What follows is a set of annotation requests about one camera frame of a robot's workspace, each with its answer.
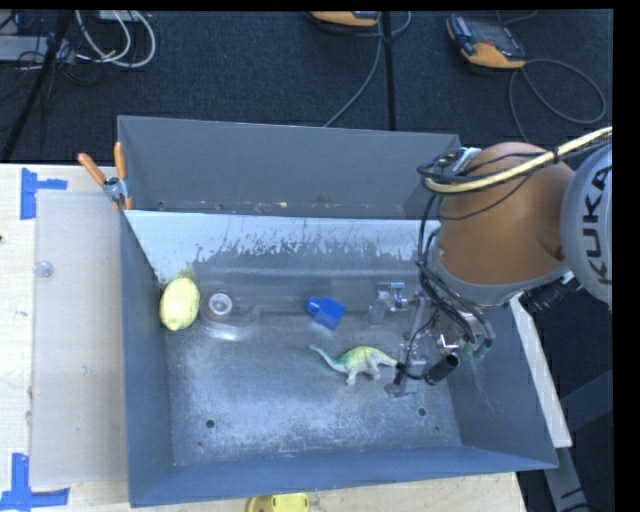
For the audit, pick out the grey metal bin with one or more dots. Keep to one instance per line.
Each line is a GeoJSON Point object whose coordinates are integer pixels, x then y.
{"type": "Point", "coordinates": [280, 400]}

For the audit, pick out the pale wood board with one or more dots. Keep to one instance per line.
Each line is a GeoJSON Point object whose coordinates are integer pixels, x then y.
{"type": "Point", "coordinates": [75, 350]}

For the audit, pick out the yellow lemon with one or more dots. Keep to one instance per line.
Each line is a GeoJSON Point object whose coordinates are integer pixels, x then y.
{"type": "Point", "coordinates": [179, 304]}

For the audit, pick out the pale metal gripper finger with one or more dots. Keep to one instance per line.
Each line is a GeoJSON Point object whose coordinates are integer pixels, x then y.
{"type": "Point", "coordinates": [391, 296]}
{"type": "Point", "coordinates": [411, 372]}

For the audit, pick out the black cylinder on white bracket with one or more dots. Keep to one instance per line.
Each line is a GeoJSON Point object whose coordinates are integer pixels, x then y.
{"type": "Point", "coordinates": [442, 370]}

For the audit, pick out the blue plastic block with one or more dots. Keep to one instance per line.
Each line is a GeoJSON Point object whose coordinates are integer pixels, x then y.
{"type": "Point", "coordinates": [326, 311]}

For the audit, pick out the green toy dinosaur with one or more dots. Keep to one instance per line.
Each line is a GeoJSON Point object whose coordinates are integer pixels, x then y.
{"type": "Point", "coordinates": [361, 361]}

